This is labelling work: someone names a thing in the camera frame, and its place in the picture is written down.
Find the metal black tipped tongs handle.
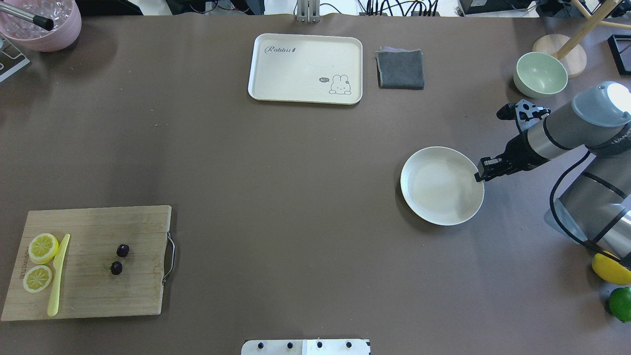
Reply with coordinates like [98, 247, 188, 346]
[0, 1, 54, 31]

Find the black tablet frame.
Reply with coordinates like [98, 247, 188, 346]
[607, 34, 631, 76]

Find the lemon slice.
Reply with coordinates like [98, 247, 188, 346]
[23, 265, 53, 293]
[28, 233, 59, 265]

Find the cream rabbit tray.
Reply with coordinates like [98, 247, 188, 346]
[248, 33, 363, 105]

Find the yellow plastic knife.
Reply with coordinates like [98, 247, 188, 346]
[47, 234, 71, 317]

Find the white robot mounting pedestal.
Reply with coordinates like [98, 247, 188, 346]
[241, 338, 372, 355]

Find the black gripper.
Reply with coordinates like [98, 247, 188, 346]
[475, 100, 551, 182]

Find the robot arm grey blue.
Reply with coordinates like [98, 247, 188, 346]
[475, 81, 631, 268]

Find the yellow lemon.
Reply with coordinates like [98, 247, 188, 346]
[591, 253, 631, 285]

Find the dark grey folded cloth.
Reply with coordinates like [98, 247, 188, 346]
[376, 46, 425, 90]

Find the white cup rack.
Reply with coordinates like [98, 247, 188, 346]
[0, 35, 30, 82]

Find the green lime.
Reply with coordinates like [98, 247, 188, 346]
[608, 287, 631, 322]

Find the pink bowl with ice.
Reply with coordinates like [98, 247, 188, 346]
[0, 0, 82, 52]

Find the aluminium frame post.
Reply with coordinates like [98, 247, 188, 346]
[296, 0, 321, 23]

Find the wooden mug tree stand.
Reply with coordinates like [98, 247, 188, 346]
[532, 0, 630, 78]

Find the white shallow plate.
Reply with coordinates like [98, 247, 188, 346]
[400, 146, 485, 225]

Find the wooden cutting board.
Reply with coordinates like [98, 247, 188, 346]
[1, 205, 172, 321]

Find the green bowl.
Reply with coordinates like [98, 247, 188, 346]
[512, 52, 568, 99]

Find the dark red cherry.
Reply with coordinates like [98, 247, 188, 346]
[109, 261, 123, 276]
[116, 244, 130, 258]

